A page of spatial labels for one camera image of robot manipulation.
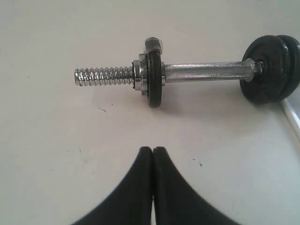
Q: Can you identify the black weight plate end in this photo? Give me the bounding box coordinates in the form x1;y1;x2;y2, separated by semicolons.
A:
145;37;163;108

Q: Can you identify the black weight plate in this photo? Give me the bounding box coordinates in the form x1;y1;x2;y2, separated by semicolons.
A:
278;35;300;101
240;35;291;104

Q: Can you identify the chrome threaded dumbbell bar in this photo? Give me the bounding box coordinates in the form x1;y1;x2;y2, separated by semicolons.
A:
74;59;255;86

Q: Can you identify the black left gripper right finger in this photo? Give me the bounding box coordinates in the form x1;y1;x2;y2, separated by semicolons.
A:
153;147;238;225

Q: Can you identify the chrome spinlock collar nut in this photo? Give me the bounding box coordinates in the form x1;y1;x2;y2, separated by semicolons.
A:
133;53;148;96

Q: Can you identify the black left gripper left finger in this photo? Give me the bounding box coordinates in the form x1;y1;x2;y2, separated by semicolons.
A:
74;147;153;225

